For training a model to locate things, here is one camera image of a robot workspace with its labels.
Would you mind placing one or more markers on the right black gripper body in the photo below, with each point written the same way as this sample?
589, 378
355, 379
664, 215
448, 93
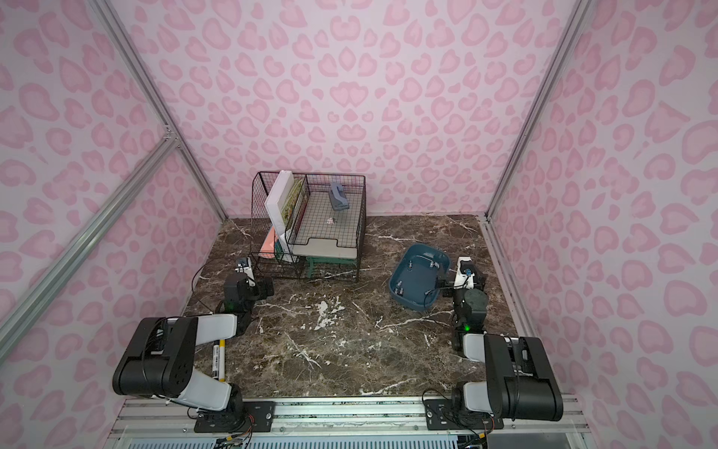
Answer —
446, 283

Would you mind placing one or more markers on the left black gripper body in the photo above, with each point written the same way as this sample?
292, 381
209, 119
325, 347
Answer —
262, 287

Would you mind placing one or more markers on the teal plastic storage box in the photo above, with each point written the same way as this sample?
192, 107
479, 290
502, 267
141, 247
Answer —
416, 282

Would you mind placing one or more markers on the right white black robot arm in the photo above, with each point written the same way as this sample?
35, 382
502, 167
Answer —
519, 381

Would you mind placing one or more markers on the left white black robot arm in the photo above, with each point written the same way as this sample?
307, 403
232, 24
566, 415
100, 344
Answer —
159, 359

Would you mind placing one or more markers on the pink notebook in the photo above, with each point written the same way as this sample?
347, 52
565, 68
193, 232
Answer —
267, 249

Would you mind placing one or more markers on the white black marker pen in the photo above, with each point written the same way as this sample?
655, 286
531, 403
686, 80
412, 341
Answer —
216, 362

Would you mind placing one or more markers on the green tray under organizer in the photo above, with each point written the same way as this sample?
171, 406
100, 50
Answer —
320, 267

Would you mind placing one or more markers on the grey paper tray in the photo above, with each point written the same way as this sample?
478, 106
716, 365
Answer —
314, 237

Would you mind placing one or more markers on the green illustrated book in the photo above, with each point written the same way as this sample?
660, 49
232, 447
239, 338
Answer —
293, 199

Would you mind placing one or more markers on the white board in organizer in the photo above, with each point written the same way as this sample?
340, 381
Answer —
277, 198

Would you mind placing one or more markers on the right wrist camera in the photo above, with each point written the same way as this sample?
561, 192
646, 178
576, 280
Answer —
464, 270

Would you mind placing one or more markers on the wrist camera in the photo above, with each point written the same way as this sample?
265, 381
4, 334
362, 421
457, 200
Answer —
244, 265
464, 270

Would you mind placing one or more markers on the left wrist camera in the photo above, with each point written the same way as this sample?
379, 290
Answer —
244, 265

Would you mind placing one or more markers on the black wire mesh organizer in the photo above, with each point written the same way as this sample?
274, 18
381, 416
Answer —
286, 264

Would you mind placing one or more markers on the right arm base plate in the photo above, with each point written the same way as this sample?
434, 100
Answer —
441, 414

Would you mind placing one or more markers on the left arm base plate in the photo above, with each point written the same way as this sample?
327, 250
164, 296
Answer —
257, 416

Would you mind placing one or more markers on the aluminium front rail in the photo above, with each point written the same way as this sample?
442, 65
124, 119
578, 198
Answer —
330, 417

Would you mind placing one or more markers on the diagonal aluminium frame bar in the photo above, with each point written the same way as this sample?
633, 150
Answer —
37, 299

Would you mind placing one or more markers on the right aluminium frame post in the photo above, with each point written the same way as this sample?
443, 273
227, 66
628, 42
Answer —
578, 19

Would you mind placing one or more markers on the aluminium frame post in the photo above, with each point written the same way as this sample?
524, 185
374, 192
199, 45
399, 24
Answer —
578, 19
121, 40

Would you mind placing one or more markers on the left aluminium frame post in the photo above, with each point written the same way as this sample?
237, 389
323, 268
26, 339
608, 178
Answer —
121, 40

